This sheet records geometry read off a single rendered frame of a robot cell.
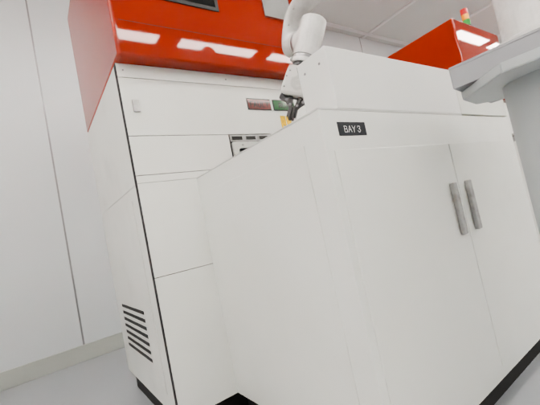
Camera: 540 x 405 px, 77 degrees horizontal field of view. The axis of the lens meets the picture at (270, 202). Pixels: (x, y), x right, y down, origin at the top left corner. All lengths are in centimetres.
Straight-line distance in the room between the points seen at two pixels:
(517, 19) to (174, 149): 97
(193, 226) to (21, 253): 157
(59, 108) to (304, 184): 227
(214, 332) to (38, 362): 157
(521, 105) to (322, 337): 64
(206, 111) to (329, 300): 84
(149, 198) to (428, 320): 85
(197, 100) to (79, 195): 151
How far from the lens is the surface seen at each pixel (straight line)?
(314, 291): 78
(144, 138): 119
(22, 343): 261
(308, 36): 119
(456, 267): 100
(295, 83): 115
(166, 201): 116
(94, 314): 261
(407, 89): 99
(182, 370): 120
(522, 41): 88
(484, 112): 137
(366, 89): 85
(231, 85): 142
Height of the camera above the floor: 61
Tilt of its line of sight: 4 degrees up
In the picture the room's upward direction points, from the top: 12 degrees counter-clockwise
